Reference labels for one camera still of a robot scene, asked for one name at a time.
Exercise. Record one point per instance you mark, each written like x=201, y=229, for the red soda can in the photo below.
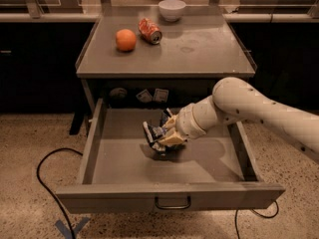
x=150, y=31

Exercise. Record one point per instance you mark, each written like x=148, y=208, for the metal drawer handle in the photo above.
x=172, y=203

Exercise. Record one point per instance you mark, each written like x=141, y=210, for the blue tape cross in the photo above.
x=71, y=232

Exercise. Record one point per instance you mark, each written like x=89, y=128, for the white bowl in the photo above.
x=171, y=10

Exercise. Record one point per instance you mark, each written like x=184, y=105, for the dark counter with white rail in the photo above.
x=38, y=74

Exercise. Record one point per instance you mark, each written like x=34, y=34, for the round grey object inside cabinet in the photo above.
x=118, y=93

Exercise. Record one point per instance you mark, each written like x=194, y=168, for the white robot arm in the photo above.
x=233, y=100

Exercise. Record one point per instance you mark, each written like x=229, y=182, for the white tag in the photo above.
x=161, y=95
x=144, y=96

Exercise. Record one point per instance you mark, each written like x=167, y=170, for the orange fruit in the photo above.
x=126, y=40

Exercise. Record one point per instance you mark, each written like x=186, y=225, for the open grey top drawer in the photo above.
x=119, y=172

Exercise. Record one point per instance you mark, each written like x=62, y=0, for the grey cabinet with top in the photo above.
x=200, y=45

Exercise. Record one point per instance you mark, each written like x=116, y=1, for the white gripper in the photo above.
x=183, y=123

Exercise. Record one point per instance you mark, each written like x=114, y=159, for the white tag left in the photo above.
x=144, y=96

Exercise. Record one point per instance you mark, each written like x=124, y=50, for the white tag right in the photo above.
x=161, y=95

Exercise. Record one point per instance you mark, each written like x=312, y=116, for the blue chip bag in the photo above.
x=154, y=133

